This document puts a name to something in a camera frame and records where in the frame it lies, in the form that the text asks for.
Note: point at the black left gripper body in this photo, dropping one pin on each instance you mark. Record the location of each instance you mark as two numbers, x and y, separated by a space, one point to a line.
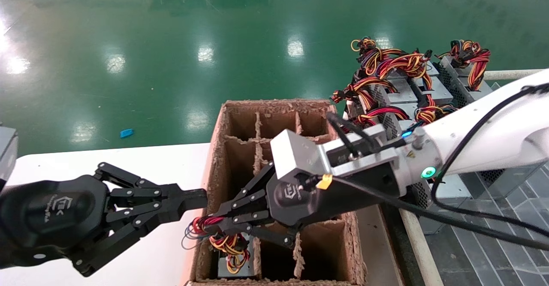
51 217

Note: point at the small blue floor scrap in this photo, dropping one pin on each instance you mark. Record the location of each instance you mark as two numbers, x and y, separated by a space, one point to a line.
126 133

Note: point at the clear acrylic divided tray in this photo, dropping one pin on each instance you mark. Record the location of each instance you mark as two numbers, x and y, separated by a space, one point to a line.
506 260

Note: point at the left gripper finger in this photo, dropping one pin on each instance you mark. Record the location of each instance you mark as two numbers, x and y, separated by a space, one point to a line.
141 217
154 191

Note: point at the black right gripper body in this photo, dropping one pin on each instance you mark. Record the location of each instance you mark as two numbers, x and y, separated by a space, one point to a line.
343 196

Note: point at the white metal rack pipe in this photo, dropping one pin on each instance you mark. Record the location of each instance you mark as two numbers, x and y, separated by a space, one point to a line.
418 247
514 74

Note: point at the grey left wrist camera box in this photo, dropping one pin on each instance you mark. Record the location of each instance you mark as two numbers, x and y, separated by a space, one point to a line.
7 149

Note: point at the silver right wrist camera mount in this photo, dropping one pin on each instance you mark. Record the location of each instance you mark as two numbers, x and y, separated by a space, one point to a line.
291 153

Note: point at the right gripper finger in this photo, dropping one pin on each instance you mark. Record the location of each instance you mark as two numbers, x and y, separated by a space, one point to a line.
274 233
248 204

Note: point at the brown divided cardboard box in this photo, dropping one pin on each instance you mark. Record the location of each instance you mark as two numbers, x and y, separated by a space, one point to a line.
218 157

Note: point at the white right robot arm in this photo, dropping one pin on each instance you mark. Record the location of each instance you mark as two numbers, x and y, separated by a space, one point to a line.
493 136

